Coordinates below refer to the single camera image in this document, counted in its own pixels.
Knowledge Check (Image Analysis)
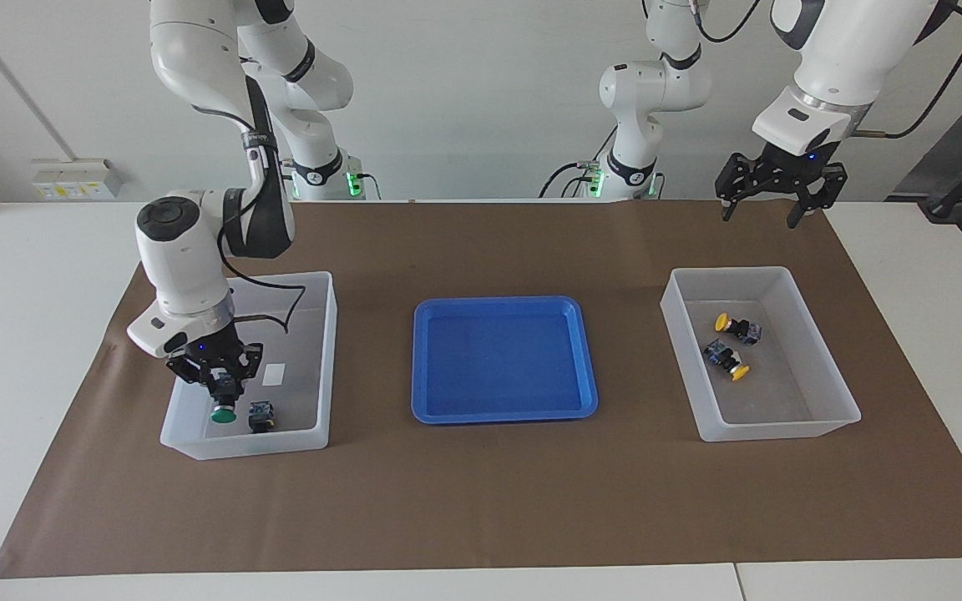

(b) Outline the translucent white plastic box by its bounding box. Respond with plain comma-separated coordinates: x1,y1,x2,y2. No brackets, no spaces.
159,270,338,462
660,266,863,444

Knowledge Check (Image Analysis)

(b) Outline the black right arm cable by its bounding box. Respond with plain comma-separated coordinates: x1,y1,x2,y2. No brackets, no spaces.
215,225,308,336

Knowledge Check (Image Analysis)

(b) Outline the white wall socket strip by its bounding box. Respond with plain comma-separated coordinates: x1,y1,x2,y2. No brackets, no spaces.
32,158,124,202

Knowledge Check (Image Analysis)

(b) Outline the blue plastic tray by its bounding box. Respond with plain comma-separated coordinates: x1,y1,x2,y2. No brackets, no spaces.
411,295,600,426

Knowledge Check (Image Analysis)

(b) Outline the brown paper table mat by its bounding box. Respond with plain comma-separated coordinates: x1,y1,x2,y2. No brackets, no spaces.
0,199,962,579

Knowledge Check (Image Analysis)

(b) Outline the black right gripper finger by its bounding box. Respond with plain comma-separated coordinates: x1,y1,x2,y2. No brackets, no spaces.
234,341,264,391
165,354,216,402

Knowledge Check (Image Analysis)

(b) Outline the yellow push button switch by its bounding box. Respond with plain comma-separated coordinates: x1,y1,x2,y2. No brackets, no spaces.
702,337,752,383
714,312,764,347

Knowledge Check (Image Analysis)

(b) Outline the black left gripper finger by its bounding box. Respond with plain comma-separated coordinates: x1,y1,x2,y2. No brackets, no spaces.
785,162,850,230
714,152,756,224

